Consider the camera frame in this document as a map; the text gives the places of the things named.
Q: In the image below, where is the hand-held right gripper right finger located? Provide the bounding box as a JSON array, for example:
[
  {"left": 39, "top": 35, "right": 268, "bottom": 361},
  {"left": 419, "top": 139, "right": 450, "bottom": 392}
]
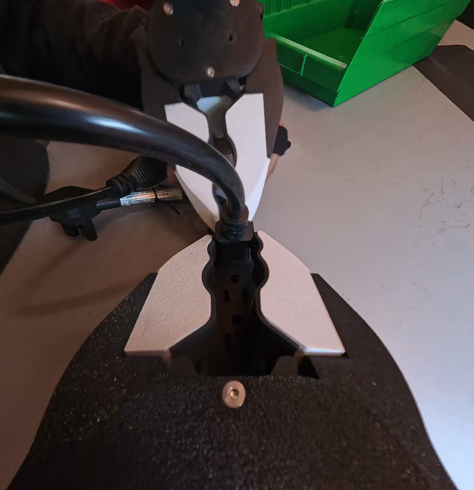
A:
[{"left": 249, "top": 230, "right": 346, "bottom": 357}]

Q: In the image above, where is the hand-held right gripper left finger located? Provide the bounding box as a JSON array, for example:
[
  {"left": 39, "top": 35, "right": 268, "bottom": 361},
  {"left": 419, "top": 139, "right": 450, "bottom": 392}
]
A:
[{"left": 123, "top": 234, "right": 222, "bottom": 360}]

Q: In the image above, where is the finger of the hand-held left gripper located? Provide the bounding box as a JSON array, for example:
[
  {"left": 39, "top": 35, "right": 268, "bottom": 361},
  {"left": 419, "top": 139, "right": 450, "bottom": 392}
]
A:
[
  {"left": 164, "top": 97, "right": 232, "bottom": 230},
  {"left": 222, "top": 92, "right": 270, "bottom": 223}
]

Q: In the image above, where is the black power cord with plug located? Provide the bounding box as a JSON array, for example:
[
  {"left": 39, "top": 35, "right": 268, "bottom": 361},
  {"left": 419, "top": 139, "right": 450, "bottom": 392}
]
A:
[{"left": 0, "top": 73, "right": 257, "bottom": 246}]

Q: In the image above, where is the braided cord with plug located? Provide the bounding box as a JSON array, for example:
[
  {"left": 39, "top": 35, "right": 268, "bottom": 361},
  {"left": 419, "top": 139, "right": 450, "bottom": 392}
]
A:
[{"left": 49, "top": 185, "right": 183, "bottom": 242}]

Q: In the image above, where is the person's left hand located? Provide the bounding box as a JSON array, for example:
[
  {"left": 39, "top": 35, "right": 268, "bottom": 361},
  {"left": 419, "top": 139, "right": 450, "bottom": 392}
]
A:
[{"left": 268, "top": 122, "right": 292, "bottom": 180}]

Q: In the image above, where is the green plastic bin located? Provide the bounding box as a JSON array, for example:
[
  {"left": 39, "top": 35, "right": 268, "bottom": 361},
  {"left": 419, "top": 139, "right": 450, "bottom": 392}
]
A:
[{"left": 258, "top": 0, "right": 472, "bottom": 108}]

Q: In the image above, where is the person's black jacket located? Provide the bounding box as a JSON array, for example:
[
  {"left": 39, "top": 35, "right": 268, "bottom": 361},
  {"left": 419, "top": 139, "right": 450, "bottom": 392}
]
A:
[{"left": 0, "top": 134, "right": 50, "bottom": 286}]

